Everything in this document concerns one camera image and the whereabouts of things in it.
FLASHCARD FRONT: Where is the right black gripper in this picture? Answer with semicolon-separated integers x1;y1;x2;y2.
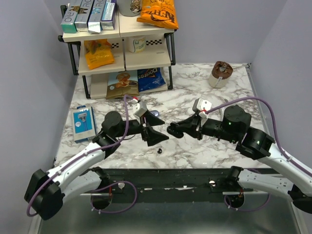
176;112;238;142

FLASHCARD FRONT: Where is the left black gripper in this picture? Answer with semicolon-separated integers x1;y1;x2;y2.
114;109;169;147

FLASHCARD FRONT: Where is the black earbud charging case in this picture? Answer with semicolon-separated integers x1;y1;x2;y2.
167;126;184;138

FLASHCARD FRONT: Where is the blue-purple earbud charging case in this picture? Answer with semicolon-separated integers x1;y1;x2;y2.
150;110;159;117

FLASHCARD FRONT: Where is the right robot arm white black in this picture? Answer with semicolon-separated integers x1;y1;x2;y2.
167;98;312;213

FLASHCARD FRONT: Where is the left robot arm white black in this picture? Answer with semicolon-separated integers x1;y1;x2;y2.
24;110;169;220

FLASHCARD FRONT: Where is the blue doritos bag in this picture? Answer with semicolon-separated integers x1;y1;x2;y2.
137;68;166;92

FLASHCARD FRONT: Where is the brown chips bag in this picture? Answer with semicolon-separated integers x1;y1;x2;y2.
106;71;139;99

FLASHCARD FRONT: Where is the brown-topped white cup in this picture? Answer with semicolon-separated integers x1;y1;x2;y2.
208;61;233;88

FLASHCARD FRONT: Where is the blue razor package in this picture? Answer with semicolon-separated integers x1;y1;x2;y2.
71;105;97;143

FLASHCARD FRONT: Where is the beige black shelf rack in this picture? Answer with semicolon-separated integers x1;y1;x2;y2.
58;13;176;99

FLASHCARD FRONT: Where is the white patterned mug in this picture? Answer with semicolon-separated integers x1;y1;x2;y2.
127;36;146;53

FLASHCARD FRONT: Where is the orange snack bag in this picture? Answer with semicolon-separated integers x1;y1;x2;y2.
84;39;115;70

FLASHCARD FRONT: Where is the orange kettle chips bag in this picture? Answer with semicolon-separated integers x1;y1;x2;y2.
136;0;179;30

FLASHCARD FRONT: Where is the purple white toothpaste box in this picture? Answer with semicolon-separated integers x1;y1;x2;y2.
100;0;117;30

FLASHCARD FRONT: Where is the blue silver toothpaste box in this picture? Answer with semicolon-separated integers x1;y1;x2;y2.
88;0;106;33

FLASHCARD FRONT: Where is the grey cartoon mug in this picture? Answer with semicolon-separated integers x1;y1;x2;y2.
117;0;142;17

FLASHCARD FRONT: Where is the teal toothpaste box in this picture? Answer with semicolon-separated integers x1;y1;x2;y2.
61;0;82;33

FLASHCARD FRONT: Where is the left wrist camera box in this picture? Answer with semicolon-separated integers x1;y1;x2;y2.
133;101;147;119

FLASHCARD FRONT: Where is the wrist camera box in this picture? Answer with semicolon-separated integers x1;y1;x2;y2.
192;97;212;119
133;101;147;119

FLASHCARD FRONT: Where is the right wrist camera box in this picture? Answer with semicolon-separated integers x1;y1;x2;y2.
192;97;212;119

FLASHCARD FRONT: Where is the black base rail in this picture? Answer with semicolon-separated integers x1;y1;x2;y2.
91;167;242;204

